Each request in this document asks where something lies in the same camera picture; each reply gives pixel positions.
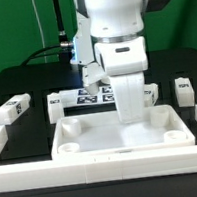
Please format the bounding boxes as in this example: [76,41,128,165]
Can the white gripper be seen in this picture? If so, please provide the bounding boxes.
[82,36,148,123]

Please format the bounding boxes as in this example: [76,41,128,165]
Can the white desk top tray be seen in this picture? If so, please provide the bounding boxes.
[51,105,196,160]

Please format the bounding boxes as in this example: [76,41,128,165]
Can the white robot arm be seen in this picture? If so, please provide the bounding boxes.
[71,0,170,123]

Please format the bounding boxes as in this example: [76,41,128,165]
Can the white marker base plate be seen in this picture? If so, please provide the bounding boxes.
[59,85,115,108]

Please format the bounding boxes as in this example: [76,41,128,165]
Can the black cable with connector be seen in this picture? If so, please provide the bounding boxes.
[18,39,77,67]

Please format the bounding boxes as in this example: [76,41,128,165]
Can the black vertical cable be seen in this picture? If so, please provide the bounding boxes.
[51,0,69,44]

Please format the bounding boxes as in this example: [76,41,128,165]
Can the white front fence wall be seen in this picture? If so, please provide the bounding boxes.
[0,145,197,193]

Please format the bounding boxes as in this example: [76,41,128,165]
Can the white thin cable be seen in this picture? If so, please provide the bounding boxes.
[31,0,48,65]

